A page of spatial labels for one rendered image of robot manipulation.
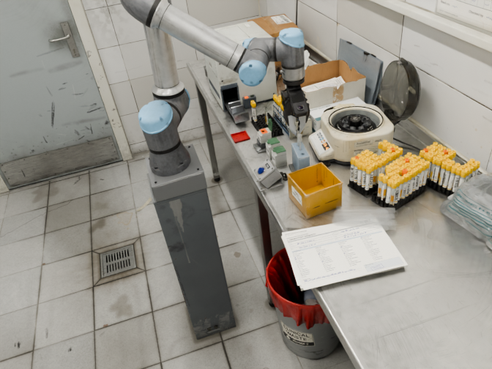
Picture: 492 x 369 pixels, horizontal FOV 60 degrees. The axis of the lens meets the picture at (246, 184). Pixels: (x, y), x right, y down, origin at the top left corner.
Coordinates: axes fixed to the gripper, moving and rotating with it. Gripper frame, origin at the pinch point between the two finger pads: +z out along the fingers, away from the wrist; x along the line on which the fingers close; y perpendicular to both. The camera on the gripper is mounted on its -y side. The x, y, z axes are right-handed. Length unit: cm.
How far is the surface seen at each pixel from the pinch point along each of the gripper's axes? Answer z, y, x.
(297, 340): 87, -25, 10
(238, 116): 9.9, 38.2, 16.7
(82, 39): 5, 170, 101
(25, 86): 27, 164, 146
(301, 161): 6.7, -8.0, 1.1
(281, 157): 10.8, 2.8, 5.8
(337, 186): 6.0, -25.8, -6.0
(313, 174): 9.0, -13.7, -1.7
